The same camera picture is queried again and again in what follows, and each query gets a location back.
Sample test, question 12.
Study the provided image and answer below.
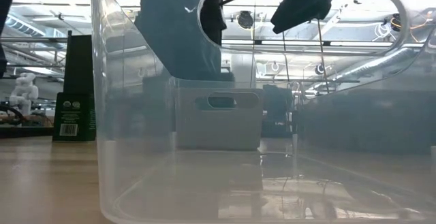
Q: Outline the white plastic bin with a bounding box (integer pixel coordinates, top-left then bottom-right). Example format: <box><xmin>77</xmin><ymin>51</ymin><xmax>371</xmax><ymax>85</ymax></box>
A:
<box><xmin>174</xmin><ymin>86</ymin><xmax>264</xmax><ymax>152</ymax></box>

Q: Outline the silver ventilation duct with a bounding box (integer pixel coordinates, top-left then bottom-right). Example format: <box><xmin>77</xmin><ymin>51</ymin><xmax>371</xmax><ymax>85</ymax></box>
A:
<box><xmin>306</xmin><ymin>45</ymin><xmax>436</xmax><ymax>94</ymax></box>

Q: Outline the black ceiling device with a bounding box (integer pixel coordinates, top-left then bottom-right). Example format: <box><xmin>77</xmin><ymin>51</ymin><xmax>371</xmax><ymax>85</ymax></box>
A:
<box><xmin>390</xmin><ymin>12</ymin><xmax>403</xmax><ymax>33</ymax></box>
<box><xmin>236</xmin><ymin>10</ymin><xmax>255</xmax><ymax>30</ymax></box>

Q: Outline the green spice tin black lid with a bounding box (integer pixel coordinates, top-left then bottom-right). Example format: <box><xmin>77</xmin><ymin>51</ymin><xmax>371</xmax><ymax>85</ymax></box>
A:
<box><xmin>52</xmin><ymin>92</ymin><xmax>97</xmax><ymax>142</ymax></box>

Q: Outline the clear plastic bin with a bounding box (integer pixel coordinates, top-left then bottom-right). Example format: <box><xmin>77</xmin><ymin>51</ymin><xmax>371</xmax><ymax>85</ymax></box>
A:
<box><xmin>89</xmin><ymin>0</ymin><xmax>436</xmax><ymax>224</ymax></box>

